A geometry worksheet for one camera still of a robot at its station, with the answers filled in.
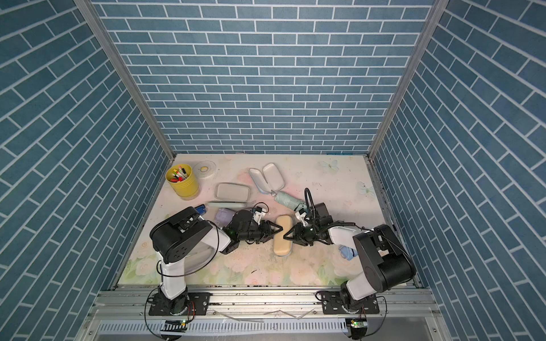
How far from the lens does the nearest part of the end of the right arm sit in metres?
0.72

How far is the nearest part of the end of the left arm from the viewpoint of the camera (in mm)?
742

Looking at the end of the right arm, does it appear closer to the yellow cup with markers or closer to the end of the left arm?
the end of the left arm
